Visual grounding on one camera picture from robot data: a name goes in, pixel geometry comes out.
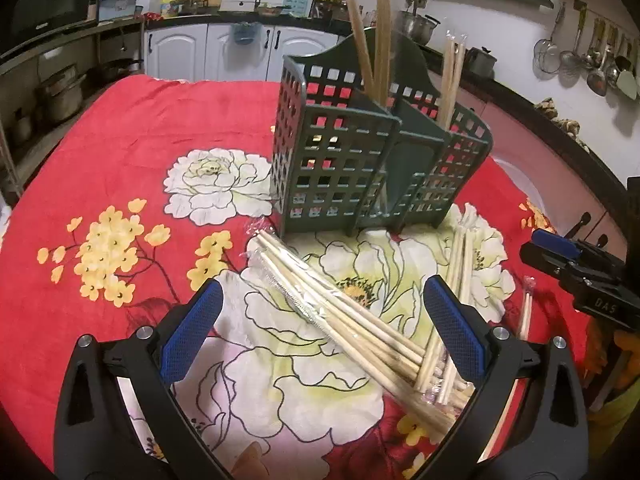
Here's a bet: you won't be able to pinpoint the wire mesh strainer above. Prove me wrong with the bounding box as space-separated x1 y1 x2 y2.
533 2 567 81

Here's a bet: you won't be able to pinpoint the white base cabinets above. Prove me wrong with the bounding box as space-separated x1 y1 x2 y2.
144 22 351 83

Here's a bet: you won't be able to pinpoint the pile of ginger roots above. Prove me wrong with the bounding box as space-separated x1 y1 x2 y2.
534 97 592 153

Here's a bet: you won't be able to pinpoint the bunch of chopsticks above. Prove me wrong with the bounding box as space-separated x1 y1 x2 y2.
245 202 501 441

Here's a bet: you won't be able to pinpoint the red floral blanket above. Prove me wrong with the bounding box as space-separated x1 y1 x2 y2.
0 74 591 480

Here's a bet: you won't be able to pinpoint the chopstick pair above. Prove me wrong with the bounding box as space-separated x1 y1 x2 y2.
332 0 376 100
375 0 401 111
436 32 469 131
517 275 537 341

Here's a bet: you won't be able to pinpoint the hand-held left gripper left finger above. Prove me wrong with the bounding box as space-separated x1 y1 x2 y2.
52 278 236 480

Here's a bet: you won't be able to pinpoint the steel skimmer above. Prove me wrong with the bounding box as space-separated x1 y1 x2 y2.
559 10 587 69

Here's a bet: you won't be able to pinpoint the steel ladle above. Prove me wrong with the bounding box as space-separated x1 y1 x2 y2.
587 20 609 97

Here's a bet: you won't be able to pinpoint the blue plastic basket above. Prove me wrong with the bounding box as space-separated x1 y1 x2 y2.
97 0 141 21

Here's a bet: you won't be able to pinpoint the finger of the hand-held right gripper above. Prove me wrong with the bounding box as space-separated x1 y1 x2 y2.
531 229 579 256
520 241 584 291

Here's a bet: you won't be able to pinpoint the black microwave oven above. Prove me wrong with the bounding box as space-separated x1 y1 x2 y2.
0 0 98 51

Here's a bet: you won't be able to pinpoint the black frying pan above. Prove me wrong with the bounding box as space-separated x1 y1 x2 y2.
97 57 143 83

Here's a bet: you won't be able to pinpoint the dark green utensil holder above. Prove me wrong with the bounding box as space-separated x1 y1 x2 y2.
270 27 493 238

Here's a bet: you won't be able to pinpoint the large steel stockpot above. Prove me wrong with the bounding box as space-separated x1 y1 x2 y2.
397 10 441 43

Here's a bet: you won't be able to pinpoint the blue hanging bin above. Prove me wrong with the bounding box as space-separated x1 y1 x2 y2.
232 21 261 46

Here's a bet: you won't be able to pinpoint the black kitchen countertop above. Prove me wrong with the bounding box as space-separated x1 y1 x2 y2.
145 7 631 196

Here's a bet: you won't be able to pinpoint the metal shelf rack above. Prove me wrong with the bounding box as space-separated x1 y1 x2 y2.
0 15 146 196

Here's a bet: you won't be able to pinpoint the pale green spatula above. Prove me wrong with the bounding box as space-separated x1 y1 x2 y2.
615 40 639 102

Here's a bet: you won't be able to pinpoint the pink base cabinets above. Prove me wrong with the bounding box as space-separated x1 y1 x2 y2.
460 80 631 261

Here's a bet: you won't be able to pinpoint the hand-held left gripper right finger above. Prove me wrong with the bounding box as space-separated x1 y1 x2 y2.
410 275 591 480

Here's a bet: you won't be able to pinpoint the stacked old pots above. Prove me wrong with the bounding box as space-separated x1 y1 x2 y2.
37 62 88 123

